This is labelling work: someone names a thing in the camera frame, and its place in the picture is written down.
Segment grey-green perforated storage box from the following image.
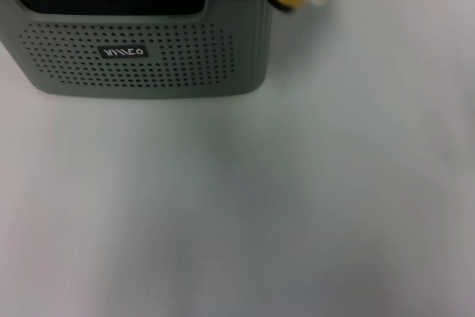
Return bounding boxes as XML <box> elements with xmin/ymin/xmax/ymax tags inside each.
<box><xmin>0</xmin><ymin>0</ymin><xmax>275</xmax><ymax>100</ymax></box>

